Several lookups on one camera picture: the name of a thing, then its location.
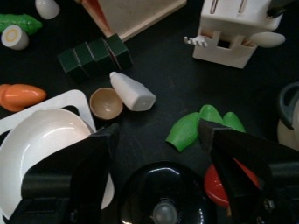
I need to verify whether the white toy bottle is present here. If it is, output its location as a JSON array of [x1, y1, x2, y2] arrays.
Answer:
[[109, 71, 158, 112]]

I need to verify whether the wooden cutting board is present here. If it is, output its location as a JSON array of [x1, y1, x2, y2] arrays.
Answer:
[[77, 0, 189, 42]]

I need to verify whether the green toy leaf piece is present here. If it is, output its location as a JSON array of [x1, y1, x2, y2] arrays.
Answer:
[[165, 104, 249, 153]]

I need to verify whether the white toy egg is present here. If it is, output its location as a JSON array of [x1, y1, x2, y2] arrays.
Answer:
[[34, 0, 62, 20]]

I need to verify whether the dark green sliced toy cucumber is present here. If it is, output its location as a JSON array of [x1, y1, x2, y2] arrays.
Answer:
[[58, 32, 135, 83]]

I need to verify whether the brown toy eggshell half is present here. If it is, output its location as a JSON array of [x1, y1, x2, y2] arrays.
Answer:
[[89, 87, 126, 121]]

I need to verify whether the orange toy carrot piece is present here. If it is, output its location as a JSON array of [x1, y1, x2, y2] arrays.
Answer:
[[0, 83, 49, 113]]

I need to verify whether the cream pot with grey handle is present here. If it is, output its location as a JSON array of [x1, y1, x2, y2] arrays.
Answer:
[[275, 81, 299, 151]]

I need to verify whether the white toy spoon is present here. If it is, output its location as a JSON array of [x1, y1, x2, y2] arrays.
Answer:
[[249, 31, 286, 49]]

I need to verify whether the toy boiled egg half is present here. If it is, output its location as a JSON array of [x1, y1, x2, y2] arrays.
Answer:
[[0, 24, 31, 51]]

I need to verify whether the green toy vegetable piece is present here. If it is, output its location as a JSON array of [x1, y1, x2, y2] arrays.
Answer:
[[0, 13, 43, 36]]

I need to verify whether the white toy fork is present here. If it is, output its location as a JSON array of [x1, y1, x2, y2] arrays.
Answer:
[[183, 35, 211, 48]]

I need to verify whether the white toy knife block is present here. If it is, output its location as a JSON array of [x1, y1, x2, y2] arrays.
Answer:
[[191, 0, 286, 70]]

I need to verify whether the white plastic bowl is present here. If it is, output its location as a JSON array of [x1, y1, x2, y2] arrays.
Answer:
[[0, 108, 117, 221]]

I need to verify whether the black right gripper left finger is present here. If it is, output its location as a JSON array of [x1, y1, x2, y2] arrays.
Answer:
[[9, 122, 121, 224]]

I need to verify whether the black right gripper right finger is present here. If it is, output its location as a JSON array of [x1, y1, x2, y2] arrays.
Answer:
[[198, 118, 299, 224]]

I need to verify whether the black pan lid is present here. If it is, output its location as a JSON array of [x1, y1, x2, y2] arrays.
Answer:
[[117, 160, 221, 224]]

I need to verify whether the red toy tomato piece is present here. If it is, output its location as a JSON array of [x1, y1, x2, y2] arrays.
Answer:
[[203, 157, 262, 209]]

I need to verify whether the white flat tray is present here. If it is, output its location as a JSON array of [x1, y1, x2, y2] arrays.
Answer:
[[0, 88, 98, 138]]

